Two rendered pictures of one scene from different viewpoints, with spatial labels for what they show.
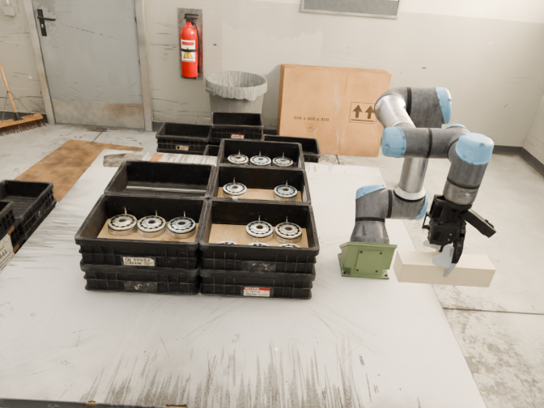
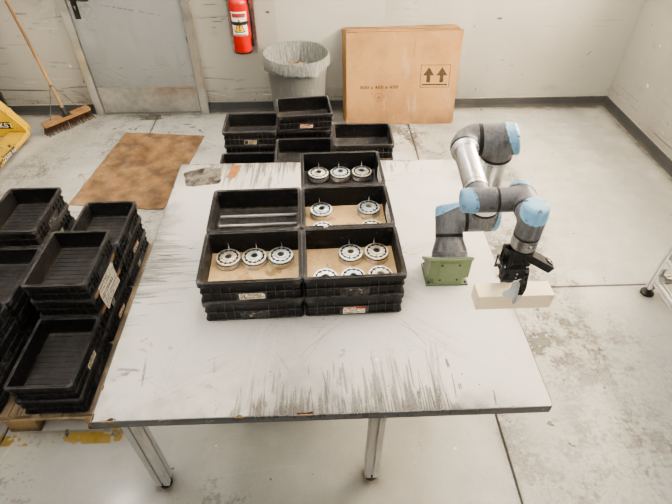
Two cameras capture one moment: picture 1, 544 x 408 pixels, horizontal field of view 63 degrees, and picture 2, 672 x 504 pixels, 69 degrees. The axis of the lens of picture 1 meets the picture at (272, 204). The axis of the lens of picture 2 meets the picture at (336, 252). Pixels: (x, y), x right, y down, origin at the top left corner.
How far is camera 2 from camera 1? 0.50 m
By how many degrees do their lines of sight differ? 12
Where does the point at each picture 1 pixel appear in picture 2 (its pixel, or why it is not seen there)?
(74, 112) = (123, 99)
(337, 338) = (426, 345)
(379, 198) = (457, 216)
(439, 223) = (507, 266)
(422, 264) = (495, 295)
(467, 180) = (529, 237)
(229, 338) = (336, 353)
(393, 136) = (469, 198)
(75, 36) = (113, 16)
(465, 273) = (529, 299)
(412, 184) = not seen: hidden behind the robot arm
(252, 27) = not seen: outside the picture
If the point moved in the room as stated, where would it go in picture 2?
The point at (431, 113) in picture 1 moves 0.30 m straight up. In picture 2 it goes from (502, 149) to (524, 64)
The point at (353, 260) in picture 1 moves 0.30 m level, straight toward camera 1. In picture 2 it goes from (435, 272) to (429, 327)
